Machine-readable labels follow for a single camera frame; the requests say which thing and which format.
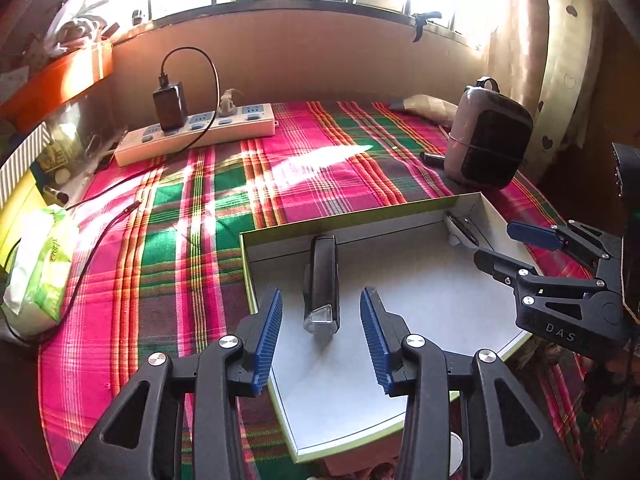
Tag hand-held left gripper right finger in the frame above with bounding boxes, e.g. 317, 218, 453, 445
360, 287, 581, 480

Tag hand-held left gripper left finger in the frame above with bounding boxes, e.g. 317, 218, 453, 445
65, 287, 284, 480

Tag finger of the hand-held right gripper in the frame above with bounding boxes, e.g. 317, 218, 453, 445
506, 219, 624, 274
473, 247, 607, 294

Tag white cardboard box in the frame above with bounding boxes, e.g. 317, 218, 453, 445
239, 191, 543, 463

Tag beige paper bag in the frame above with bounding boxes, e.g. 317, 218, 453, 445
390, 94, 458, 126

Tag plaid tablecloth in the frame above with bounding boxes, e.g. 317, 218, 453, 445
37, 100, 601, 480

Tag heart pattern curtain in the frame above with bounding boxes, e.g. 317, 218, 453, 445
470, 0, 601, 186

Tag white power strip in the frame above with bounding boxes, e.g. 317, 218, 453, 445
114, 103, 278, 167

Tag white plug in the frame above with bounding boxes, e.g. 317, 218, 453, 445
217, 88, 246, 117

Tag green tissue pack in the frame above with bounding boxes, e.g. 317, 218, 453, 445
2, 205, 81, 336

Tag black window clip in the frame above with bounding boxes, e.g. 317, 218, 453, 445
412, 11, 443, 43

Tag black charger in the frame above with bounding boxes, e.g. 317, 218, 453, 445
152, 75, 188, 133

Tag clear plastic box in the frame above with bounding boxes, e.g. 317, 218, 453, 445
45, 95, 118, 181

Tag striped box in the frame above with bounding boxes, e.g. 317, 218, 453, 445
0, 122, 53, 211

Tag orange box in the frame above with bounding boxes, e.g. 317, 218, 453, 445
0, 42, 115, 123

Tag white plastic bags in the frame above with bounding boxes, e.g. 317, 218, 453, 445
45, 0, 116, 56

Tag thin black cable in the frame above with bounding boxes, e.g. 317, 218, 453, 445
5, 200, 143, 346

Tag black charger cable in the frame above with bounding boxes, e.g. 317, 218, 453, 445
160, 47, 221, 153

